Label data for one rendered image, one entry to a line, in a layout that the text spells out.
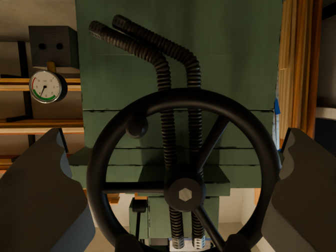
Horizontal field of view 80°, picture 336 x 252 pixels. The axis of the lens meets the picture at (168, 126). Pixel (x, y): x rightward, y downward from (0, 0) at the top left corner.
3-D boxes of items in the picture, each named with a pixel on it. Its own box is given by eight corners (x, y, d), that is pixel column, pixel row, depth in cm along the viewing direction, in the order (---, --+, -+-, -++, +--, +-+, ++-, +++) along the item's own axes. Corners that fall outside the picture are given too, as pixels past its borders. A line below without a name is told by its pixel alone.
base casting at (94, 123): (276, 110, 46) (273, 149, 47) (216, 101, 103) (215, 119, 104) (79, 110, 46) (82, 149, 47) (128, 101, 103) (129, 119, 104)
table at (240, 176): (342, 182, 39) (338, 211, 39) (266, 143, 69) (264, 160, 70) (25, 182, 39) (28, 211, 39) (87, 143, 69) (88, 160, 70)
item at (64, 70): (67, 24, 39) (70, 67, 41) (91, 41, 52) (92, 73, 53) (24, 24, 39) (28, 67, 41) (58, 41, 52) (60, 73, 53)
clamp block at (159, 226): (222, 196, 39) (220, 238, 40) (208, 170, 52) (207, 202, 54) (145, 196, 39) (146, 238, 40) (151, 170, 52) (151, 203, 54)
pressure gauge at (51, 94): (58, 59, 38) (62, 103, 39) (68, 62, 42) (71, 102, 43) (25, 59, 38) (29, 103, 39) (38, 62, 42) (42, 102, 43)
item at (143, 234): (147, 207, 86) (148, 239, 88) (149, 196, 95) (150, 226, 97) (127, 207, 86) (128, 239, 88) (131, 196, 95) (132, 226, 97)
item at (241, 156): (263, 148, 47) (262, 164, 48) (234, 132, 68) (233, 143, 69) (92, 148, 47) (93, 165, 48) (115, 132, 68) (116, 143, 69)
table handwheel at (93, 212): (326, 227, 28) (151, 316, 31) (261, 172, 48) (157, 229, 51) (227, 41, 25) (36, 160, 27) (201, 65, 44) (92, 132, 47)
